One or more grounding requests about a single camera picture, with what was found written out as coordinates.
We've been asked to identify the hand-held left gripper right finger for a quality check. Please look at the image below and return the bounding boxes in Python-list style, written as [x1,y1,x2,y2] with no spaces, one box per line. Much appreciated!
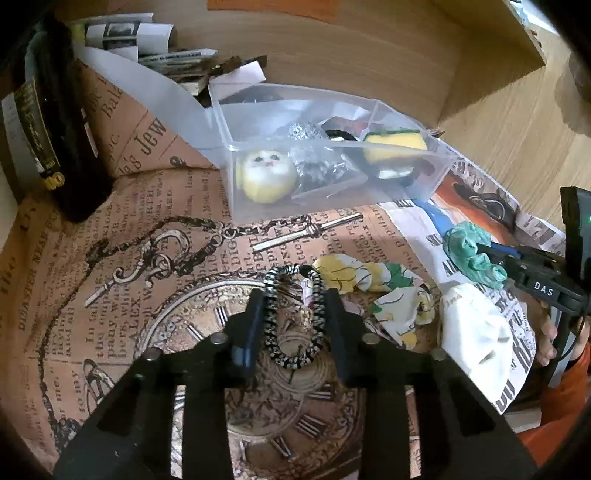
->
[324,290,539,480]

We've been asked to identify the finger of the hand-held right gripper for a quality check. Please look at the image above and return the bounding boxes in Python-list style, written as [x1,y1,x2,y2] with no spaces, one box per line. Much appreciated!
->
[476,242,525,265]

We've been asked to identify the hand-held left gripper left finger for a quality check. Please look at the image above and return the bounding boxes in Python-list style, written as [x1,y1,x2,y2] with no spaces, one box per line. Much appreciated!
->
[54,289,267,480]

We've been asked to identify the green scrunchie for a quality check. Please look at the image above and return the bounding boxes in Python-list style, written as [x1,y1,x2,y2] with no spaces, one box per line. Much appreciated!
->
[442,220,509,291]

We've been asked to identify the black white striped hair tie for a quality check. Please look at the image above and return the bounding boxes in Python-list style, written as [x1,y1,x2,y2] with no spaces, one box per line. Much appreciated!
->
[261,265,328,371]

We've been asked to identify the clear plastic organizer box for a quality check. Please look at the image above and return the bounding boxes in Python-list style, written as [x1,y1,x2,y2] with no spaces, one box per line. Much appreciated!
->
[207,82,459,228]

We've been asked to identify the person's right forearm orange sleeve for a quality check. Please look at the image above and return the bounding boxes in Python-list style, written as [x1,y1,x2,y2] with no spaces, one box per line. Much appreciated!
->
[516,323,591,446]

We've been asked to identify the black white soft item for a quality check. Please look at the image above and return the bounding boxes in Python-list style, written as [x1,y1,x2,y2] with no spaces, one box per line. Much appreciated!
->
[375,162,417,182]

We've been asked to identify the red black soft item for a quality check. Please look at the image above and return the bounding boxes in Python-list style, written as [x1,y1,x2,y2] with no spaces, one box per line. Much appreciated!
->
[320,116,371,140]

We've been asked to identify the person's right hand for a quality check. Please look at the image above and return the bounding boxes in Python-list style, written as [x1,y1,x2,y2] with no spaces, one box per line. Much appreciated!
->
[534,313,563,366]

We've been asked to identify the colourful newspaper print sheet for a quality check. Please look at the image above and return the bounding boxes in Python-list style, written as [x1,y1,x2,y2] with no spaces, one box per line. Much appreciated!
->
[382,156,568,417]

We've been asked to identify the yellow floral scrunchie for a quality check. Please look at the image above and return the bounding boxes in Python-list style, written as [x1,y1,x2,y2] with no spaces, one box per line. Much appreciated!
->
[312,253,437,350]

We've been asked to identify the white cloth mask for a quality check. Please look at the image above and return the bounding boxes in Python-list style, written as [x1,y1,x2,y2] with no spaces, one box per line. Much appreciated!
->
[438,281,516,406]

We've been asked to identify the yellow green sponge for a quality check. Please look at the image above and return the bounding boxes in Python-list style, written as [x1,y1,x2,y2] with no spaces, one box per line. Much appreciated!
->
[359,128,428,165]

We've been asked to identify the brown vintage print paper mat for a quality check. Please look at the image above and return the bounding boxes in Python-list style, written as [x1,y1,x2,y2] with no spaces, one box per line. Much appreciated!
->
[0,59,445,480]

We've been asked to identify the yellow white cat plush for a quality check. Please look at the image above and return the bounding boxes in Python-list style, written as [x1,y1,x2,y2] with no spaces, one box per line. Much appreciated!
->
[237,148,297,205]

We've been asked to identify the wooden shelf panel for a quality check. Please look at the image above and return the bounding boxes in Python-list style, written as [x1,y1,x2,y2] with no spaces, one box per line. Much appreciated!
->
[433,0,549,136]

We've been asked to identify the silver glitter scrunchie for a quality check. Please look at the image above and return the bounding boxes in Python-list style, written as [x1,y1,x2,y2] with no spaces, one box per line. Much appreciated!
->
[287,121,328,140]

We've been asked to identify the white plastic sheet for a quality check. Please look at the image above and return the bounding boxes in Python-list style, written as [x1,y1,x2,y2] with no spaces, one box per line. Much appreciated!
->
[78,45,223,171]

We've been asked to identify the dark glass bottle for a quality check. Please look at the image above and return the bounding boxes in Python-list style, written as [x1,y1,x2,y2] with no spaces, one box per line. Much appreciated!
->
[0,17,115,224]

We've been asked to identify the dark brown paper scraps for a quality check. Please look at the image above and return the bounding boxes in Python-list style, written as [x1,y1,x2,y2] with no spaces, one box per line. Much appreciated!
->
[179,54,269,97]

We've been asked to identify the rolled printed papers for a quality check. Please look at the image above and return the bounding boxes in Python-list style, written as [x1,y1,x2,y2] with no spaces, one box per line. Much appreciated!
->
[82,11,179,62]

